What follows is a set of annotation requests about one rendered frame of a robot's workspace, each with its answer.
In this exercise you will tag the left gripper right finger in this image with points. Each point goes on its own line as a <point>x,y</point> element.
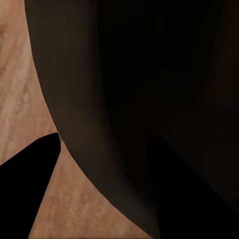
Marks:
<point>186,206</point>

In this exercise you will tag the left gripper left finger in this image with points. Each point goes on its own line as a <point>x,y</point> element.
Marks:
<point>23,181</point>

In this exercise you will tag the cauldron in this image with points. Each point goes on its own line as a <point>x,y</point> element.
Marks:
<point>113,70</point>

